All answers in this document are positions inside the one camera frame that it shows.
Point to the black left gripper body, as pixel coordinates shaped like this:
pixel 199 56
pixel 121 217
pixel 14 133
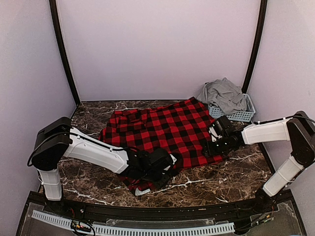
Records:
pixel 151 176

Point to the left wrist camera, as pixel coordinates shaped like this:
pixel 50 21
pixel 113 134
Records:
pixel 174 158

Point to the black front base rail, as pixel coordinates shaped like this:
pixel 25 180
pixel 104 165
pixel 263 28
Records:
pixel 239 212

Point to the black left frame post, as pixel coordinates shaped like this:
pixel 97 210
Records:
pixel 62 51

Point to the red black plaid shirt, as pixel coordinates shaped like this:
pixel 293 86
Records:
pixel 180 128

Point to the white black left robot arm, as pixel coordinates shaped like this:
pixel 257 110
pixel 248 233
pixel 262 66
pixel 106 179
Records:
pixel 59 139

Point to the grey long sleeve shirt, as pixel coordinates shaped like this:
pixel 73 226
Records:
pixel 224 95

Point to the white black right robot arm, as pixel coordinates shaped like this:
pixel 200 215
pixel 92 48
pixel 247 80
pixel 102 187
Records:
pixel 298 130

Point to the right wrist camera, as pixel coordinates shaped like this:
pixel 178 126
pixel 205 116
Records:
pixel 213 134

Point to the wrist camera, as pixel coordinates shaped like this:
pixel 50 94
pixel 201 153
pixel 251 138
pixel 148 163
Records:
pixel 213 134
pixel 174 158

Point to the black right frame post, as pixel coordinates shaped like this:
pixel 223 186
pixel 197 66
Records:
pixel 256 45

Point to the white slotted cable duct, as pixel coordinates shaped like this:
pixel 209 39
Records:
pixel 114 227

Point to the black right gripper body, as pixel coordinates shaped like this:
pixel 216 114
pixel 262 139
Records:
pixel 222 148

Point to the black frame post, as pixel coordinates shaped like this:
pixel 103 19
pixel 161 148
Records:
pixel 256 45
pixel 62 51

